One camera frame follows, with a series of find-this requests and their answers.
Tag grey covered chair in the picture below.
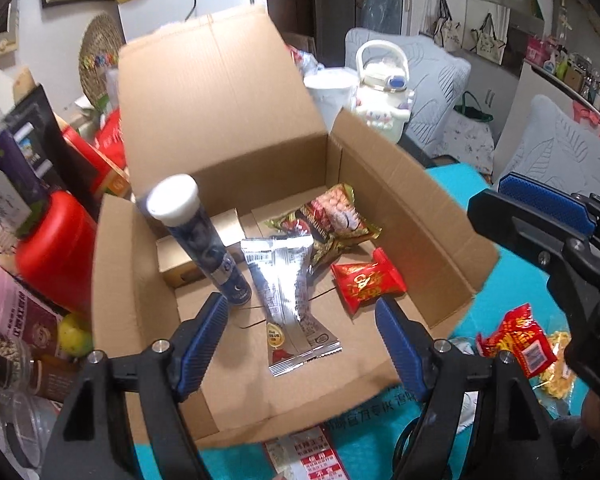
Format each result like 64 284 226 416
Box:
345 27 473 156
492 94 600 201

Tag clear bag red contents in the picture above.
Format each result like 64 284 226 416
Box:
285 45 326 78

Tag yellow green citrus fruit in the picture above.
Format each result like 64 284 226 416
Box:
57 312 95 358

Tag blue tube white cap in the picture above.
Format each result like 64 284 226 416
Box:
136 174 253 308

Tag round woven mat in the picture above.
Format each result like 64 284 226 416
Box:
78 12 126 111

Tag silver snack packet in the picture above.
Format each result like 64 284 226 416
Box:
240 234 343 377

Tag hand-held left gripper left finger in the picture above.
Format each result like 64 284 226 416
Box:
40 291 229 480

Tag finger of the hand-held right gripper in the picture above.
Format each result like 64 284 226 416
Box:
498 172 600 261
467 190 588 273

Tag white mug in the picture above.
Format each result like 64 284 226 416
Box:
304 67 361 116

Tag red candy packet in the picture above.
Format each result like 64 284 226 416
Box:
330 247 408 317

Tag cream tote bag dark straps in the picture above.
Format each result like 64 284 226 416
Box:
432 0 463 51

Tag brown cardboard box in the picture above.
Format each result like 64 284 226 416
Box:
91 4 501 448

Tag red yellow snack packet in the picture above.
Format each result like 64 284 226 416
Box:
477 302 561 378

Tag white red-labelled packet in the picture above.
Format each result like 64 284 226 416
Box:
262 425 351 480

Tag row of bottles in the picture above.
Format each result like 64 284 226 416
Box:
525 0 600 126

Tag white cabinet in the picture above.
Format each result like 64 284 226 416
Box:
492 62 600 171

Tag pink bottle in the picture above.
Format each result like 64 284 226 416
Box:
0 262 73 361

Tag black stand-up pouch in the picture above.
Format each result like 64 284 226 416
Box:
2 84 101 206

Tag floral tote bag green handles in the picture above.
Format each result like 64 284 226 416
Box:
440 91 496 176

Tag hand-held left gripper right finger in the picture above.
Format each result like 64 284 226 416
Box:
374 295 561 480

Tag orange red box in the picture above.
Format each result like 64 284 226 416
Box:
62 125 132 200

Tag clear waffle snack packet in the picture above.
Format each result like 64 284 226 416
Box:
532 329 588 401

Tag brown gold nut packet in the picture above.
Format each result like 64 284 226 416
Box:
265 183 383 276

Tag small gold box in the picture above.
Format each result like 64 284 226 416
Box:
156 209 246 288

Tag red foil bag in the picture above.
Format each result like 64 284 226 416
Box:
96 109 127 158

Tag pink ribbon bow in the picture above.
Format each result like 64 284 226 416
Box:
572 100 600 143

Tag red plastic bottle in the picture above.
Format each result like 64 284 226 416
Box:
15 191 98 313

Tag white cartoon teapot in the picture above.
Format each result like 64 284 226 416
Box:
354 40 415 148

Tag white foam board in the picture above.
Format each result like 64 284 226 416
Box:
0 52 33 126

